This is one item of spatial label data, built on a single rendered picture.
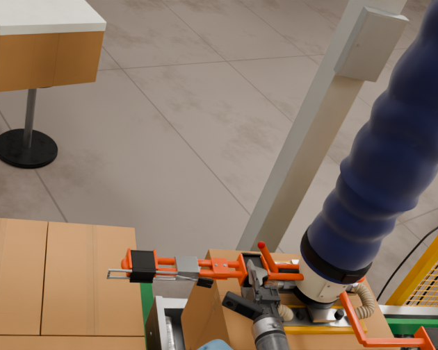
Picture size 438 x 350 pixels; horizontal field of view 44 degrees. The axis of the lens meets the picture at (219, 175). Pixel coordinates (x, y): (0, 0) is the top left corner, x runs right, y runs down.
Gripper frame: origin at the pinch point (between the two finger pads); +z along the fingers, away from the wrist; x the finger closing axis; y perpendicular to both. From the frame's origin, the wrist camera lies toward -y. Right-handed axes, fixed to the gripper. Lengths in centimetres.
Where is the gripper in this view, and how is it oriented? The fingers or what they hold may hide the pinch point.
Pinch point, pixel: (244, 269)
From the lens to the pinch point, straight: 172.9
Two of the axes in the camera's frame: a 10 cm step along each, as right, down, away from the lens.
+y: 9.4, 1.1, 3.3
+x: 2.9, -7.5, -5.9
